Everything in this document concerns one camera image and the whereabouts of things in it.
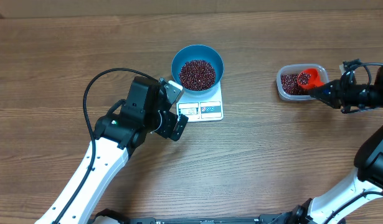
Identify white digital kitchen scale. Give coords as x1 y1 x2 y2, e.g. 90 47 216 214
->
176 83 224 123

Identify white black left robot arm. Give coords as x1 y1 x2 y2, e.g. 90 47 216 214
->
38 77 188 224

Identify clear plastic bean container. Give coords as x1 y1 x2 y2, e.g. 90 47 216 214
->
277 63 329 101

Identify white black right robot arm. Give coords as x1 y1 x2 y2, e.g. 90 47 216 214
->
273 59 383 224

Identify red beans pile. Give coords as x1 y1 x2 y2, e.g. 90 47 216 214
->
280 73 307 95

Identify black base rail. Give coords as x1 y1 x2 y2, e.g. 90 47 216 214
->
88 208 347 224

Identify teal plastic bowl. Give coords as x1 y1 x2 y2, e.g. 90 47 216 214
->
171 44 225 94

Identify red plastic scoop blue handle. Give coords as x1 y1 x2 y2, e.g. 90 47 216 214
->
297 68 324 90

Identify red beans in bowl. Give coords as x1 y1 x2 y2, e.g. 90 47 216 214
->
179 60 216 91

